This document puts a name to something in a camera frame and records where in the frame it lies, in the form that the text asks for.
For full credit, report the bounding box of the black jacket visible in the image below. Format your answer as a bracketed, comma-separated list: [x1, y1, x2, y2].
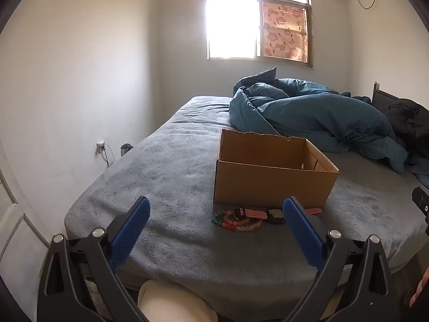
[384, 99, 429, 165]

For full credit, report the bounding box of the multicoloured bead bracelet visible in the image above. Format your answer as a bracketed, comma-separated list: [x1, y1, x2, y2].
[211, 210, 247, 231]

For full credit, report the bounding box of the window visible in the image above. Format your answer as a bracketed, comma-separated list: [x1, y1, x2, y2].
[206, 0, 315, 69]

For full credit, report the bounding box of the pink strap smart watch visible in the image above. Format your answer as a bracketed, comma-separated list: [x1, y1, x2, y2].
[234, 207, 323, 225]

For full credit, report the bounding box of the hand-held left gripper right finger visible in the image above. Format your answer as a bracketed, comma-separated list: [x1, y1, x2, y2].
[282, 196, 394, 322]

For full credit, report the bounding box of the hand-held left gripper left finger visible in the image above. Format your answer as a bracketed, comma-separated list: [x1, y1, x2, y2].
[37, 196, 150, 322]

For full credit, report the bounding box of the dark headboard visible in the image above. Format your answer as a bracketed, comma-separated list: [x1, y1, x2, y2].
[371, 81, 401, 113]

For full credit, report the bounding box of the grey bed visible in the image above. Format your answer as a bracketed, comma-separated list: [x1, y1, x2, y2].
[64, 96, 429, 307]

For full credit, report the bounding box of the white door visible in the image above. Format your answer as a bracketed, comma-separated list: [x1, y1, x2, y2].
[0, 141, 51, 312]

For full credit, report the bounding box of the floral curtain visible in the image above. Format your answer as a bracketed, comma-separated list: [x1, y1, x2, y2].
[262, 2, 309, 63]

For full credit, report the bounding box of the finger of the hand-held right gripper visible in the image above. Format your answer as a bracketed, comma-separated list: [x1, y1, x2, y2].
[412, 187, 429, 217]

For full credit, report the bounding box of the brown cardboard box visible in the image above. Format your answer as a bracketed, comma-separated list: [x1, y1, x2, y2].
[213, 129, 340, 207]

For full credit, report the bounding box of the thin charger cable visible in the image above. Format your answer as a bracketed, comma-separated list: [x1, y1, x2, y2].
[102, 146, 117, 168]

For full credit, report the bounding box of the person's right hand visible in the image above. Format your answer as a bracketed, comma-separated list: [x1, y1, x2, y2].
[409, 268, 429, 307]

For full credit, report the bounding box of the blue duvet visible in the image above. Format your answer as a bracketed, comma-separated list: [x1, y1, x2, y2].
[229, 67, 429, 188]

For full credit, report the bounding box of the person's white trouser leg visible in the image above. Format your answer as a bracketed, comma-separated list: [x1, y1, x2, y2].
[138, 279, 218, 322]

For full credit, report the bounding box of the pink orange bead bracelet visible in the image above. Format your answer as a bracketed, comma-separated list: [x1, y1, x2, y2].
[235, 219, 264, 232]

